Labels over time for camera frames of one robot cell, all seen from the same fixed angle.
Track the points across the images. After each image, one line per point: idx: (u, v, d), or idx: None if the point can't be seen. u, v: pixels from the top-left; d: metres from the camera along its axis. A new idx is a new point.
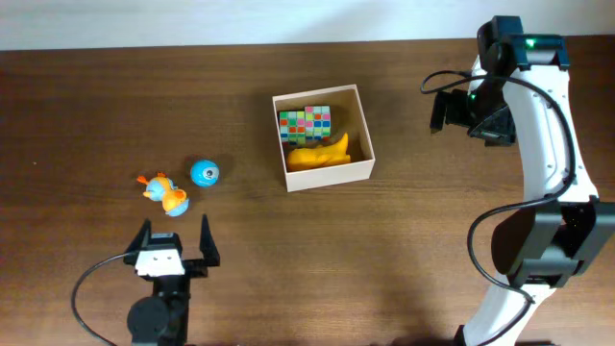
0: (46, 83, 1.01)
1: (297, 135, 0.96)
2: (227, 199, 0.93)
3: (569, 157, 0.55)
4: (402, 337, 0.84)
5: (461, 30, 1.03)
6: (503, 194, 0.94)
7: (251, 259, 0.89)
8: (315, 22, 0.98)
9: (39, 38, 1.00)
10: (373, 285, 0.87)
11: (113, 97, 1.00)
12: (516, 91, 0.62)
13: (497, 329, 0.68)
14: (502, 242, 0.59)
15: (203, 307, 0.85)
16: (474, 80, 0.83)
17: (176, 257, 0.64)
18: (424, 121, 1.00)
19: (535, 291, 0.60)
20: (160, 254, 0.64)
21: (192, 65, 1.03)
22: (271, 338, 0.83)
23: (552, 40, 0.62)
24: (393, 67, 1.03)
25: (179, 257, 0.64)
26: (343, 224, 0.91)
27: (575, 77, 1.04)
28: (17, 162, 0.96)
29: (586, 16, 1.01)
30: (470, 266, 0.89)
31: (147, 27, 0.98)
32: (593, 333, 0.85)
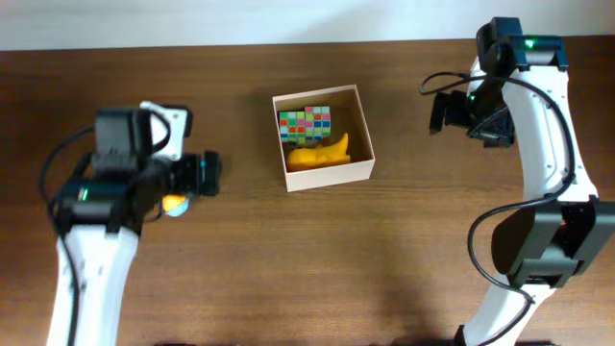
0: (46, 83, 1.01)
1: (297, 135, 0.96)
2: (227, 199, 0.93)
3: (568, 157, 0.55)
4: (402, 337, 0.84)
5: (461, 30, 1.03)
6: (503, 193, 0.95)
7: (252, 259, 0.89)
8: (316, 22, 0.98)
9: (39, 39, 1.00)
10: (373, 285, 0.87)
11: (112, 96, 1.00)
12: (515, 91, 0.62)
13: (495, 330, 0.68)
14: (502, 243, 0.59)
15: (203, 307, 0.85)
16: (473, 81, 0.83)
17: (182, 117, 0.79)
18: (424, 121, 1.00)
19: (534, 291, 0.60)
20: (169, 112, 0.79)
21: (192, 65, 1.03)
22: (272, 338, 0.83)
23: (551, 41, 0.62)
24: (393, 67, 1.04)
25: (184, 119, 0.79)
26: (344, 224, 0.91)
27: (575, 77, 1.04)
28: (17, 162, 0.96)
29: (585, 16, 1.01)
30: (470, 266, 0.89)
31: (147, 27, 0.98)
32: (593, 333, 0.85)
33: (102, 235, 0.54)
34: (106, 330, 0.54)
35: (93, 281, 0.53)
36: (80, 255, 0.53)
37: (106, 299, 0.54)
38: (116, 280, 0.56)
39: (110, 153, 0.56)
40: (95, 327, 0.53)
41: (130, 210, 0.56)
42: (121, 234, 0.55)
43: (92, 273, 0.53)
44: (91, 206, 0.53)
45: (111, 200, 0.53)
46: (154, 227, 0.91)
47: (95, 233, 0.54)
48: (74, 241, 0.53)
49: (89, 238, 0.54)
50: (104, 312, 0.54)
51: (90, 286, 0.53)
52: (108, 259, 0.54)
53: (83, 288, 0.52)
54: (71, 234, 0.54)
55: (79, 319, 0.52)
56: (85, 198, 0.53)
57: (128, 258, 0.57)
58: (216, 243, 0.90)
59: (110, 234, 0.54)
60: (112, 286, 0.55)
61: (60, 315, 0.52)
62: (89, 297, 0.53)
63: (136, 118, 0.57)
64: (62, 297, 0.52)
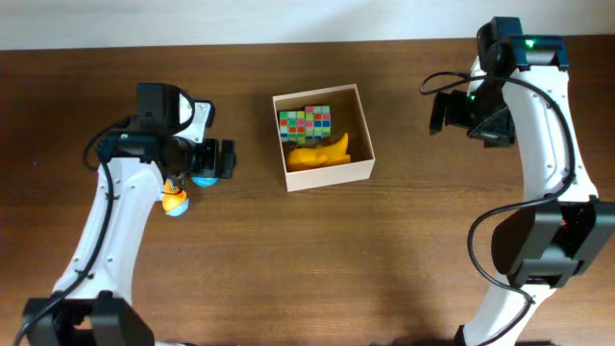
0: (46, 82, 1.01)
1: (297, 135, 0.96)
2: (227, 199, 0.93)
3: (568, 157, 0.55)
4: (402, 337, 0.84)
5: (461, 29, 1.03)
6: (503, 194, 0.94)
7: (252, 258, 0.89)
8: (316, 21, 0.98)
9: (40, 38, 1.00)
10: (373, 285, 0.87)
11: (112, 96, 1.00)
12: (515, 91, 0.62)
13: (495, 331, 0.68)
14: (503, 243, 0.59)
15: (202, 307, 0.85)
16: (474, 81, 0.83)
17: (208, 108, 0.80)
18: (425, 121, 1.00)
19: (535, 291, 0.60)
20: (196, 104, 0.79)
21: (192, 64, 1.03)
22: (271, 337, 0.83)
23: (551, 41, 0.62)
24: (393, 67, 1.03)
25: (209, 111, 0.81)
26: (344, 224, 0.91)
27: (575, 77, 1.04)
28: (17, 162, 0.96)
29: (586, 17, 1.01)
30: (471, 266, 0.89)
31: (147, 27, 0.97)
32: (594, 333, 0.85)
33: (137, 162, 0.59)
34: (132, 242, 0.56)
35: (126, 192, 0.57)
36: (118, 173, 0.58)
37: (135, 212, 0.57)
38: (146, 201, 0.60)
39: (145, 116, 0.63)
40: (124, 233, 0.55)
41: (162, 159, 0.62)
42: (155, 173, 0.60)
43: (126, 187, 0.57)
44: (128, 149, 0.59)
45: (146, 143, 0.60)
46: (154, 227, 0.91)
47: (132, 160, 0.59)
48: (112, 167, 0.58)
49: (126, 166, 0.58)
50: (132, 225, 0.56)
51: (123, 197, 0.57)
52: (140, 179, 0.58)
53: (116, 197, 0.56)
54: (110, 163, 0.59)
55: (110, 222, 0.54)
56: (124, 138, 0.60)
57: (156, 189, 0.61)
58: (216, 243, 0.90)
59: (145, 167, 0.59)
60: (141, 206, 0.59)
61: (91, 222, 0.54)
62: (122, 208, 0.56)
63: (168, 90, 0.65)
64: (97, 208, 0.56)
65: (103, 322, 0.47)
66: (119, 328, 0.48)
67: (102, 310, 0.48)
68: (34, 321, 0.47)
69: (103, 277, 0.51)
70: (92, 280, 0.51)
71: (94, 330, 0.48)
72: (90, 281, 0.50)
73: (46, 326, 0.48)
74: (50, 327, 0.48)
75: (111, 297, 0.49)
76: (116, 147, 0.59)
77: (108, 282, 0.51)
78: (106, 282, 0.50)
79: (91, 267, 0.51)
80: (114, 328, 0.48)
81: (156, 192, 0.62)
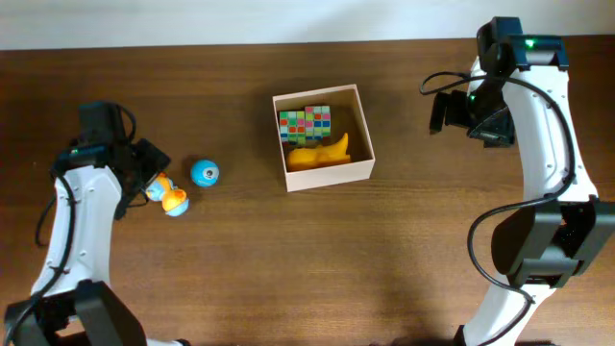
0: (46, 83, 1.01)
1: (297, 135, 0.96)
2: (226, 199, 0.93)
3: (568, 157, 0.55)
4: (402, 337, 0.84)
5: (461, 30, 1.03)
6: (502, 193, 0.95)
7: (251, 259, 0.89)
8: (315, 21, 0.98)
9: (39, 39, 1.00)
10: (374, 285, 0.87)
11: (112, 96, 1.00)
12: (515, 91, 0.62)
13: (496, 331, 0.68)
14: (503, 243, 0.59)
15: (202, 307, 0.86)
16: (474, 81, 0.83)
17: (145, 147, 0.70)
18: (425, 121, 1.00)
19: (535, 291, 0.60)
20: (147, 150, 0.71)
21: (192, 64, 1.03)
22: (271, 337, 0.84)
23: (551, 41, 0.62)
24: (393, 67, 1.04)
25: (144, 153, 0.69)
26: (343, 224, 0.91)
27: (575, 77, 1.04)
28: (18, 163, 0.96)
29: (586, 16, 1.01)
30: (470, 266, 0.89)
31: (147, 27, 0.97)
32: (593, 333, 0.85)
33: (91, 169, 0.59)
34: (101, 237, 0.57)
35: (86, 195, 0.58)
36: (75, 183, 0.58)
37: (100, 212, 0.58)
38: (110, 200, 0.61)
39: (90, 135, 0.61)
40: (92, 231, 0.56)
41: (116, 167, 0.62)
42: (110, 178, 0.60)
43: (86, 191, 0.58)
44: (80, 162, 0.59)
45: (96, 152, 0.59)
46: (154, 227, 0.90)
47: (86, 169, 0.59)
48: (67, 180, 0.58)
49: (83, 175, 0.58)
50: (98, 222, 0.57)
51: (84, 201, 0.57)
52: (98, 183, 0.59)
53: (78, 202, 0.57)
54: (66, 176, 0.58)
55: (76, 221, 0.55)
56: (75, 153, 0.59)
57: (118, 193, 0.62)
58: (216, 243, 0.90)
59: (99, 174, 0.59)
60: (107, 206, 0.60)
61: (57, 226, 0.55)
62: (86, 210, 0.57)
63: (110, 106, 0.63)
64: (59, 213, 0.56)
65: (87, 307, 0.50)
66: (104, 308, 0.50)
67: (83, 298, 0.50)
68: (17, 323, 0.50)
69: (79, 271, 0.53)
70: (69, 275, 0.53)
71: (81, 317, 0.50)
72: (68, 276, 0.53)
73: (30, 325, 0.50)
74: (34, 325, 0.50)
75: (90, 283, 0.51)
76: (69, 162, 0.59)
77: (86, 273, 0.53)
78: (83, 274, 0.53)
79: (66, 262, 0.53)
80: (98, 309, 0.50)
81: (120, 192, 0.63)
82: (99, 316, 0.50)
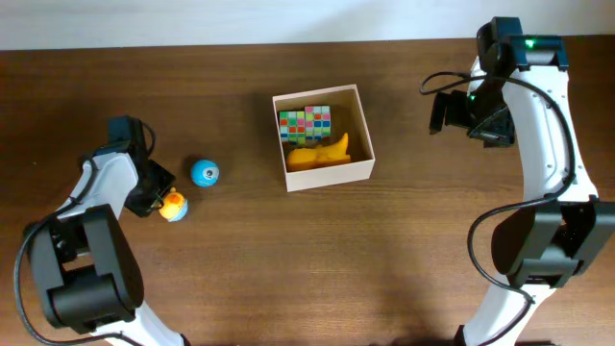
0: (45, 83, 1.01)
1: (297, 135, 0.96)
2: (226, 199, 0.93)
3: (568, 157, 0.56)
4: (402, 337, 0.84)
5: (460, 30, 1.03)
6: (503, 194, 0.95)
7: (251, 259, 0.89)
8: (316, 21, 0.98)
9: (38, 38, 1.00)
10: (374, 285, 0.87)
11: (112, 96, 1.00)
12: (515, 91, 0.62)
13: (496, 331, 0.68)
14: (502, 243, 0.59)
15: (202, 307, 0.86)
16: (473, 81, 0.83)
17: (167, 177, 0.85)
18: (424, 121, 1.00)
19: (535, 291, 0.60)
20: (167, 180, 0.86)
21: (192, 64, 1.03)
22: (272, 337, 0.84)
23: (551, 41, 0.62)
24: (393, 66, 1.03)
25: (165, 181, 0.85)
26: (343, 224, 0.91)
27: (574, 77, 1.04)
28: (18, 164, 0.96)
29: (586, 16, 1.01)
30: (470, 265, 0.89)
31: (147, 27, 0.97)
32: (593, 333, 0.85)
33: (114, 155, 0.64)
34: (113, 197, 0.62)
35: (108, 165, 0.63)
36: (98, 159, 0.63)
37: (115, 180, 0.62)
38: (129, 177, 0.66)
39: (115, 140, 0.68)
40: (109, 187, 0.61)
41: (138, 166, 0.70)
42: (129, 164, 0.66)
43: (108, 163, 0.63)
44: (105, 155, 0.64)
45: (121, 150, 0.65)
46: (153, 227, 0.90)
47: (109, 154, 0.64)
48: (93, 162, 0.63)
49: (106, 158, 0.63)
50: (112, 185, 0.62)
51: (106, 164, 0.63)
52: (118, 159, 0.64)
53: (100, 165, 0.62)
54: (94, 157, 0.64)
55: (96, 174, 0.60)
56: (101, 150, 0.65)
57: (134, 177, 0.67)
58: (216, 243, 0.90)
59: (120, 158, 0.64)
60: (123, 178, 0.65)
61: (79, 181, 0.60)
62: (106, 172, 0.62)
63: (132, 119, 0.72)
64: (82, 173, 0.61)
65: (93, 226, 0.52)
66: (108, 228, 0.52)
67: (89, 217, 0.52)
68: (34, 234, 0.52)
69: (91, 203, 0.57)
70: (82, 206, 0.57)
71: (89, 239, 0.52)
72: (81, 206, 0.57)
73: (45, 238, 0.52)
74: (47, 239, 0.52)
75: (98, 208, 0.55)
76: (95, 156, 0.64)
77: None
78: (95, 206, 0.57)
79: (83, 196, 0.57)
80: (102, 228, 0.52)
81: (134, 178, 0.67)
82: (100, 235, 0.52)
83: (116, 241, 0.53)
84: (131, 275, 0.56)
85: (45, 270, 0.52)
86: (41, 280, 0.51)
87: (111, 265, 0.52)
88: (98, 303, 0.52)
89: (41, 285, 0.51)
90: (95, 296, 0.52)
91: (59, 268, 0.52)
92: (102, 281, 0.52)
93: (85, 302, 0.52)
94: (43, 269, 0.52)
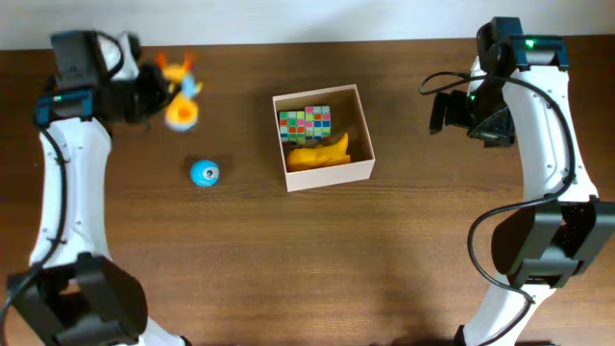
0: (44, 83, 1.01)
1: (297, 135, 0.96)
2: (226, 199, 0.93)
3: (568, 157, 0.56)
4: (402, 338, 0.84)
5: (459, 30, 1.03)
6: (503, 194, 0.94)
7: (251, 259, 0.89)
8: (317, 21, 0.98)
9: (39, 38, 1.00)
10: (374, 285, 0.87)
11: None
12: (516, 91, 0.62)
13: (496, 331, 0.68)
14: (502, 243, 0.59)
15: (203, 307, 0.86)
16: (474, 81, 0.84)
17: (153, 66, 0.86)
18: (424, 121, 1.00)
19: (535, 292, 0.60)
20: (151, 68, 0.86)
21: (192, 64, 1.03)
22: (272, 337, 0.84)
23: (551, 42, 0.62)
24: (393, 67, 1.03)
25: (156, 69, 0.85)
26: (343, 224, 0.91)
27: (574, 77, 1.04)
28: (17, 164, 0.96)
29: (585, 16, 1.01)
30: (470, 266, 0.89)
31: (147, 27, 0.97)
32: (593, 334, 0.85)
33: (77, 123, 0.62)
34: (91, 199, 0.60)
35: (75, 155, 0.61)
36: (61, 138, 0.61)
37: (88, 173, 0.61)
38: (100, 146, 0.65)
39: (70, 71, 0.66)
40: (80, 191, 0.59)
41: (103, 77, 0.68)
42: (97, 128, 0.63)
43: (75, 149, 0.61)
44: (65, 108, 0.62)
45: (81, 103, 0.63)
46: (154, 226, 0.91)
47: (72, 121, 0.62)
48: (56, 130, 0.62)
49: (69, 135, 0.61)
50: (88, 179, 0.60)
51: (74, 158, 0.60)
52: (86, 139, 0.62)
53: (68, 157, 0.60)
54: (54, 124, 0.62)
55: (65, 171, 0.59)
56: (57, 99, 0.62)
57: (106, 140, 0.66)
58: (216, 243, 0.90)
59: (88, 129, 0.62)
60: (97, 162, 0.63)
61: (49, 185, 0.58)
62: (75, 168, 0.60)
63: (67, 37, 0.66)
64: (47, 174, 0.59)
65: (86, 282, 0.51)
66: (102, 284, 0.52)
67: (83, 271, 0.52)
68: (19, 293, 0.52)
69: (75, 238, 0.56)
70: (65, 244, 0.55)
71: (84, 290, 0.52)
72: (65, 246, 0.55)
73: (33, 296, 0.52)
74: (36, 297, 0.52)
75: (90, 257, 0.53)
76: (53, 111, 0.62)
77: (82, 242, 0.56)
78: (80, 242, 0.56)
79: (62, 234, 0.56)
80: (100, 284, 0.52)
81: (108, 147, 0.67)
82: (95, 289, 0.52)
83: (118, 291, 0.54)
84: (135, 309, 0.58)
85: (40, 317, 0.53)
86: (39, 325, 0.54)
87: (115, 314, 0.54)
88: (102, 335, 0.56)
89: (40, 329, 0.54)
90: (99, 333, 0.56)
91: (53, 316, 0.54)
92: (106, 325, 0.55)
93: (88, 336, 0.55)
94: (38, 317, 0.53)
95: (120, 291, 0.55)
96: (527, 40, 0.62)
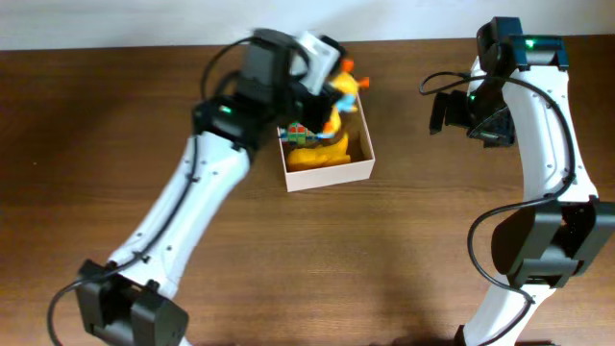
0: (46, 83, 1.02)
1: (297, 135, 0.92)
2: (226, 199, 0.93)
3: (568, 157, 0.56)
4: (402, 338, 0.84)
5: (458, 30, 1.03)
6: (503, 194, 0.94)
7: (251, 259, 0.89)
8: (318, 20, 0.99)
9: (42, 38, 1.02)
10: (373, 284, 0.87)
11: (112, 96, 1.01)
12: (515, 91, 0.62)
13: (496, 331, 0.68)
14: (502, 243, 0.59)
15: (203, 307, 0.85)
16: (474, 81, 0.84)
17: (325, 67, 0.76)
18: (424, 121, 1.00)
19: (535, 291, 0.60)
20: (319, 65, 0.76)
21: (193, 64, 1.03)
22: (272, 337, 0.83)
23: (551, 42, 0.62)
24: (393, 66, 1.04)
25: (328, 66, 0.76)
26: (343, 225, 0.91)
27: (574, 76, 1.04)
28: (16, 163, 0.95)
29: (583, 15, 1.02)
30: (470, 266, 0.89)
31: (148, 27, 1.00)
32: (593, 334, 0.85)
33: (227, 149, 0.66)
34: (193, 232, 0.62)
35: (203, 178, 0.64)
36: (203, 154, 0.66)
37: (207, 204, 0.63)
38: (226, 179, 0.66)
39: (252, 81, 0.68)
40: (189, 219, 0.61)
41: (277, 87, 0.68)
42: (238, 160, 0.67)
43: (208, 172, 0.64)
44: (225, 124, 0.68)
45: (243, 126, 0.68)
46: None
47: (223, 144, 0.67)
48: (205, 139, 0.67)
49: (210, 154, 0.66)
50: (203, 210, 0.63)
51: (202, 180, 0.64)
52: (221, 170, 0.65)
53: (197, 177, 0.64)
54: (209, 132, 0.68)
55: (188, 189, 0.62)
56: (223, 112, 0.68)
57: (236, 175, 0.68)
58: (216, 243, 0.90)
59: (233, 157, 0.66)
60: (213, 192, 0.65)
61: (170, 191, 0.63)
62: (196, 191, 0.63)
63: (265, 44, 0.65)
64: (176, 184, 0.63)
65: (140, 312, 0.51)
66: (150, 322, 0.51)
67: (143, 302, 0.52)
68: (84, 284, 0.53)
69: (157, 259, 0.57)
70: (147, 260, 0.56)
71: (134, 317, 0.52)
72: (146, 259, 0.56)
73: (92, 293, 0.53)
74: (94, 294, 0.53)
75: (155, 292, 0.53)
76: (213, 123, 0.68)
77: (159, 265, 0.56)
78: (159, 265, 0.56)
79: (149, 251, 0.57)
80: (149, 324, 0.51)
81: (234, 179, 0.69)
82: (143, 322, 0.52)
83: (160, 333, 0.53)
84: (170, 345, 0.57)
85: (89, 310, 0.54)
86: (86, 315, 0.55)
87: None
88: None
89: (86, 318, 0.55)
90: None
91: (100, 316, 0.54)
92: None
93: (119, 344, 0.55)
94: (87, 310, 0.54)
95: (163, 333, 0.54)
96: (527, 40, 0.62)
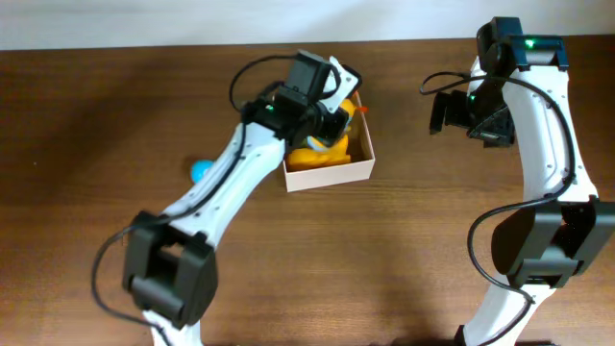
0: (47, 82, 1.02)
1: None
2: None
3: (568, 157, 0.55)
4: (402, 337, 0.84)
5: (458, 31, 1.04)
6: (503, 194, 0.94)
7: (251, 258, 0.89)
8: (319, 20, 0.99)
9: (44, 37, 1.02)
10: (373, 285, 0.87)
11: (114, 96, 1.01)
12: (516, 92, 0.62)
13: (496, 331, 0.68)
14: (503, 243, 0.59)
15: None
16: (473, 81, 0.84)
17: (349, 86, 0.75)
18: (425, 121, 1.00)
19: (535, 291, 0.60)
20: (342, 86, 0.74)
21: (193, 64, 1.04)
22: (271, 337, 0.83)
23: (551, 42, 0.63)
24: (394, 66, 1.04)
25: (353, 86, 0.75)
26: (343, 224, 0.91)
27: (574, 76, 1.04)
28: (15, 161, 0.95)
29: (583, 16, 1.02)
30: (470, 266, 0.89)
31: (149, 26, 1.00)
32: (594, 335, 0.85)
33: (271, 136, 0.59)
34: (233, 209, 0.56)
35: (251, 158, 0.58)
36: (249, 137, 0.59)
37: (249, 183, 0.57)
38: (267, 164, 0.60)
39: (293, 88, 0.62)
40: (234, 196, 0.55)
41: (313, 99, 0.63)
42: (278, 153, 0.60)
43: (254, 153, 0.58)
44: (270, 117, 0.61)
45: (284, 123, 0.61)
46: None
47: (268, 133, 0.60)
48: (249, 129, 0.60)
49: (258, 138, 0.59)
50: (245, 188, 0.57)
51: (249, 160, 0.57)
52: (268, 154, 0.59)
53: (246, 154, 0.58)
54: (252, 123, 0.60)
55: (238, 163, 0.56)
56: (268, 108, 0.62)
57: (278, 160, 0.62)
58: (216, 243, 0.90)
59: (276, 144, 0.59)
60: (257, 174, 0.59)
61: (219, 164, 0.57)
62: (244, 168, 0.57)
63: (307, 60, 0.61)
64: (223, 160, 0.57)
65: (190, 257, 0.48)
66: (198, 268, 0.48)
67: (194, 247, 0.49)
68: (132, 229, 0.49)
69: (207, 217, 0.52)
70: (198, 214, 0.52)
71: (182, 262, 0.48)
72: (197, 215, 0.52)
73: (141, 236, 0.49)
74: (143, 236, 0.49)
75: (205, 242, 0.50)
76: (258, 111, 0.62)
77: (209, 224, 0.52)
78: (209, 225, 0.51)
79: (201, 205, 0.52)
80: (195, 270, 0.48)
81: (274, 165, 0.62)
82: (189, 269, 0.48)
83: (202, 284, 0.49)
84: (200, 305, 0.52)
85: (135, 255, 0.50)
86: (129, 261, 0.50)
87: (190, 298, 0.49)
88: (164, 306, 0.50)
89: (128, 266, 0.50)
90: (163, 305, 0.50)
91: (144, 261, 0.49)
92: (169, 308, 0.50)
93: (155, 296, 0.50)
94: (135, 256, 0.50)
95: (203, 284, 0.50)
96: (526, 40, 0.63)
